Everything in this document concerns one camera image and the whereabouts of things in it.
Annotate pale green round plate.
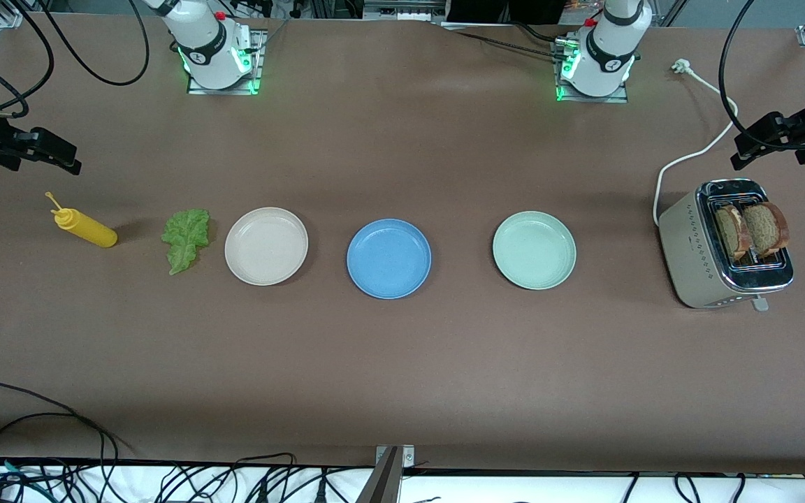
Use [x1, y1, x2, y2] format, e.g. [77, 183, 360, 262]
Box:
[492, 211, 577, 291]

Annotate brown bread slice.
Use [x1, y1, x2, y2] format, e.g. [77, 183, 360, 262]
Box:
[744, 203, 790, 259]
[716, 205, 753, 264]

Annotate blue round plate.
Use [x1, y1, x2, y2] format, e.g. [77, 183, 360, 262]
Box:
[347, 219, 433, 300]

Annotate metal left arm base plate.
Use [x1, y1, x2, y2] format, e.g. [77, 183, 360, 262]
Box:
[553, 38, 630, 104]

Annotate black cable by arm base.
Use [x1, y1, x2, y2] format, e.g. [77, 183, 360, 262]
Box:
[453, 21, 571, 62]

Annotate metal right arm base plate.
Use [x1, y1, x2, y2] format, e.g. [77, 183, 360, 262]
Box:
[187, 29, 263, 95]

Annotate silver beige toaster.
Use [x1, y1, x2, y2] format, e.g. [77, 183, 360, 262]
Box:
[658, 178, 795, 312]

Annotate green lettuce leaf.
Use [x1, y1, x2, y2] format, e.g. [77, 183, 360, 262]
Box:
[161, 208, 211, 276]

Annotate beige round plate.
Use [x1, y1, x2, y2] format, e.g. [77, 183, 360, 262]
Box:
[224, 207, 309, 286]

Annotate white toaster power cable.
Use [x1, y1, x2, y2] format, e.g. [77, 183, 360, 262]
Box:
[653, 59, 739, 228]

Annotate yellow mustard squeeze bottle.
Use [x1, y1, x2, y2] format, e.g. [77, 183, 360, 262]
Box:
[45, 192, 118, 248]

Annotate metal table edge bracket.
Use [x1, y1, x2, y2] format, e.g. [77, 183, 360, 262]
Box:
[355, 445, 415, 503]

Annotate grey metal box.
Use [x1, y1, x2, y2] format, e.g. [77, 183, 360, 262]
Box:
[363, 0, 445, 22]

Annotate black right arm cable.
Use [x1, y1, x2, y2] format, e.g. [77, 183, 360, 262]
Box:
[0, 0, 150, 118]

